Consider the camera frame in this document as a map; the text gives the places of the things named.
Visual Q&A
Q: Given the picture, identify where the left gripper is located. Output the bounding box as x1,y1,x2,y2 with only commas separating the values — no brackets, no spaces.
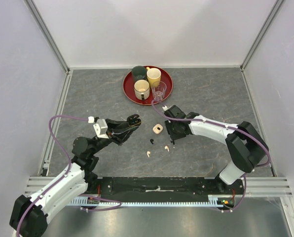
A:
90,118,139,156

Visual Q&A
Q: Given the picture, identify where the black earbud charging case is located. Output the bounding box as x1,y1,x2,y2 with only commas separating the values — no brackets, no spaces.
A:
128,118,141,127

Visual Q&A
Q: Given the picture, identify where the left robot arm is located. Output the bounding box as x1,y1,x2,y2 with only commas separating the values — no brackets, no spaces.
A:
9,114,141,237

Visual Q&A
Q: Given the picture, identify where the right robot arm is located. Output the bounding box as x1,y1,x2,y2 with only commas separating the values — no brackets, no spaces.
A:
163,105,270,195

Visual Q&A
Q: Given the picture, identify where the cream earbud charging case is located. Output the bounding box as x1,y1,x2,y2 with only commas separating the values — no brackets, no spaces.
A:
152,124,163,134

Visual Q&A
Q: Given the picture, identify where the red round tray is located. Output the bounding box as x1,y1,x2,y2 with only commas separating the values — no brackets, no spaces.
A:
123,66,173,106

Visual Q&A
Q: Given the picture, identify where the clear glass tumbler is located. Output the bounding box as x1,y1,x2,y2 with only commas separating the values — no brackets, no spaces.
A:
151,81,167,101

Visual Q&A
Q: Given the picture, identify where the dark green mug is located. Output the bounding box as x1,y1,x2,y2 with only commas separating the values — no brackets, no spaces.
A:
131,66,147,82

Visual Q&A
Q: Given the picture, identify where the yellow mug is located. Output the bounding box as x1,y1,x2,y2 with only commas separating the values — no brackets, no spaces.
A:
146,67,161,87

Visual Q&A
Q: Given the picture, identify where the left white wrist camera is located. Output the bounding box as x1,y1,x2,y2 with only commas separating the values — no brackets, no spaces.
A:
93,119,109,139

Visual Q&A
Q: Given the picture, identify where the cream mug black handle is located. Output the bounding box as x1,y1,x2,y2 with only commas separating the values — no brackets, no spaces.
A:
134,79,150,101

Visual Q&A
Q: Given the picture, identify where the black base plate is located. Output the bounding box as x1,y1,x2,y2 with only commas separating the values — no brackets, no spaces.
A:
85,177,244,202

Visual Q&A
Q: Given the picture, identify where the slotted cable duct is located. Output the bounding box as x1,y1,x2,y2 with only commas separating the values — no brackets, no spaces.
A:
68,196,234,208

